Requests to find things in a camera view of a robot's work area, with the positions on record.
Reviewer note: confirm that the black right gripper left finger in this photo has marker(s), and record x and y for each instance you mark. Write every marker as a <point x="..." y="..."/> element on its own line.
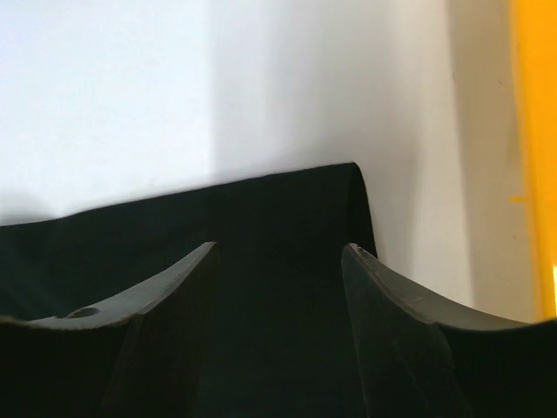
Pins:
<point x="138" y="353"/>

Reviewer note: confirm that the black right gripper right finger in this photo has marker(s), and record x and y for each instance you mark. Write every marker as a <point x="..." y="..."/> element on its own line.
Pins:
<point x="422" y="355"/>

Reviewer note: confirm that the black t-shirt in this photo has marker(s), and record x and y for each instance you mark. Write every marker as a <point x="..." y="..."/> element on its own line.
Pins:
<point x="279" y="341"/>

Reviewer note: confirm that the yellow plastic tray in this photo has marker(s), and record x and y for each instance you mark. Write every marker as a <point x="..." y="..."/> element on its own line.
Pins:
<point x="533" y="31"/>

